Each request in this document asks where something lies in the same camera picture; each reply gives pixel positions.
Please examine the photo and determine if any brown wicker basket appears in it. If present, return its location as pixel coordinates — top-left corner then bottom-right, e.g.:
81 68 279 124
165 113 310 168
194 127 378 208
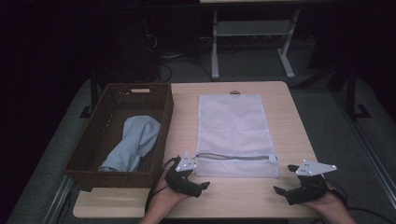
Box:
64 82 175 192

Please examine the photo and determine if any white metal desk frame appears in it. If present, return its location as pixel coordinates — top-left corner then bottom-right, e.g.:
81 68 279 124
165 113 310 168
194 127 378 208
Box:
210 8 302 80

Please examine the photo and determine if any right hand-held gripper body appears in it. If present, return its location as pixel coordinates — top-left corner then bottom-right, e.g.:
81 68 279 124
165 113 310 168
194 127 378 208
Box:
284 160 338 206

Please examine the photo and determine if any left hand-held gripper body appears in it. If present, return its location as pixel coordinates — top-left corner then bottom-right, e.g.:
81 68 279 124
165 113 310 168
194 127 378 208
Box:
164 152 204 199

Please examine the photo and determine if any black floor cable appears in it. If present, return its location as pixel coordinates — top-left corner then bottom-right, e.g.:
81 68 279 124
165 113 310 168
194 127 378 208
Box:
158 59 214 83

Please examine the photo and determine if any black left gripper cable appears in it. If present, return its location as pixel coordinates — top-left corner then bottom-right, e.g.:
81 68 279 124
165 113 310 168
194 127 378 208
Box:
144 156 182 214

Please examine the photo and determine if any person's left hand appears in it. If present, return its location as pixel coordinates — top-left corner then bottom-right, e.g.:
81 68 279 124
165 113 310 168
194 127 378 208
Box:
148 178 190 216

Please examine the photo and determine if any person's right hand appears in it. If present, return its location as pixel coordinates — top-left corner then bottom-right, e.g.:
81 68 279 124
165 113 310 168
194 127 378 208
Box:
302 183 348 216

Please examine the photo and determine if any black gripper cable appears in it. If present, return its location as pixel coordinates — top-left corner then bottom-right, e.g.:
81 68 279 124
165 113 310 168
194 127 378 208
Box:
144 156 182 214
325 178 396 224

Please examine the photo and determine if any aluminium floor rail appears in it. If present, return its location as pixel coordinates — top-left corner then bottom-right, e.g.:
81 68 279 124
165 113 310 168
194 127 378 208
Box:
43 175 78 224
330 90 396 209

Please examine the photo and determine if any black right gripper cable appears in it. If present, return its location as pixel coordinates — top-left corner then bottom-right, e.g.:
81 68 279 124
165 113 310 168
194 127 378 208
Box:
325 178 396 224

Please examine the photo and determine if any white mesh laundry bag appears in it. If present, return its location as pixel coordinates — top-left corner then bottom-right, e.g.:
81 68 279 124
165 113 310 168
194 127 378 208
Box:
194 93 281 179

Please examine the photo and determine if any black metal stand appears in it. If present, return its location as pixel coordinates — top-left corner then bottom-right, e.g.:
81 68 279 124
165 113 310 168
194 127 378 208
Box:
337 62 372 120
79 73 101 119

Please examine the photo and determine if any light blue cloth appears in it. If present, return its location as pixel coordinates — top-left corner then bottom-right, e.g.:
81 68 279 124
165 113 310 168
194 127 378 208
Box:
98 115 163 173

